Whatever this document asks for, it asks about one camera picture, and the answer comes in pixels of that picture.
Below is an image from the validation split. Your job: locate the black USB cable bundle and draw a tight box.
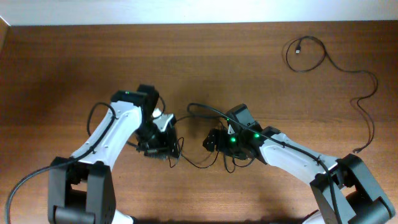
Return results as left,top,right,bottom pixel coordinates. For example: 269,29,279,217
167,114,259,174

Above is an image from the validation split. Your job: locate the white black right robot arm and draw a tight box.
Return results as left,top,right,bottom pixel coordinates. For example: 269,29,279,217
203,126,396,223

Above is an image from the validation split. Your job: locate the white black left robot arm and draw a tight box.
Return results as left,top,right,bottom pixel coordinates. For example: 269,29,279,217
48,86,180,224

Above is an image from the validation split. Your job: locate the thin black cable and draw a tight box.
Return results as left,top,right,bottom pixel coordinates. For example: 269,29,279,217
284,35,379,154

